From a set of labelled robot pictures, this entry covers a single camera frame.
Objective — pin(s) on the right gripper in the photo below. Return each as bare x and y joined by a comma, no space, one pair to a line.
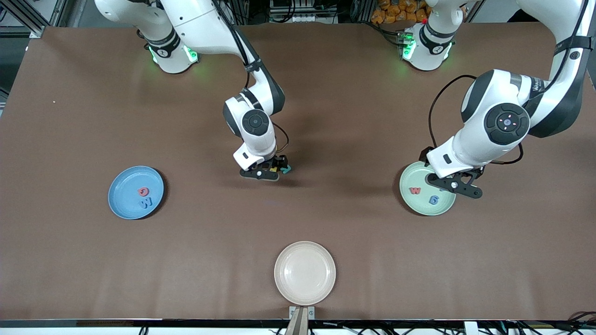
278,163

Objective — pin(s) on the orange snack bag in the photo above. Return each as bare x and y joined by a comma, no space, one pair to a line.
396,11

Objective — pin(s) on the black table edge rail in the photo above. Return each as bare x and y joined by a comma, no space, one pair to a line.
139,322

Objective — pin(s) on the blue foam letter W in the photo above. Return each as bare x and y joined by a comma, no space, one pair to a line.
146,204

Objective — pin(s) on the green plate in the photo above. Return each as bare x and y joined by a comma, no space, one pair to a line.
409,179

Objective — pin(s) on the blue plate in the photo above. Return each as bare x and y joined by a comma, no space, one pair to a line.
125,186

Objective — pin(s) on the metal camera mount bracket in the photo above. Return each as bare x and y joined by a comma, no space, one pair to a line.
301,321

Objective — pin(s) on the aluminium frame profile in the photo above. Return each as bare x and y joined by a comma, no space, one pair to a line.
37,30

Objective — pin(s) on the grey electronics rack box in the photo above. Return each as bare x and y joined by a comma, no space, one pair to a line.
302,17

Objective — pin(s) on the blue foam letter g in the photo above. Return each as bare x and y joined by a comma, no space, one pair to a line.
430,200

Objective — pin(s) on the cream plate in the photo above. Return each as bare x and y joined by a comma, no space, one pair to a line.
305,273

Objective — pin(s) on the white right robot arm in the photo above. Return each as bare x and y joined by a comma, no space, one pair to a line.
205,28

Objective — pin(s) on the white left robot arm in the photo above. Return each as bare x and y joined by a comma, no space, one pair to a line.
549,28

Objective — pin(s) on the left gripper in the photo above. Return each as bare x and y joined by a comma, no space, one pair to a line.
424,153

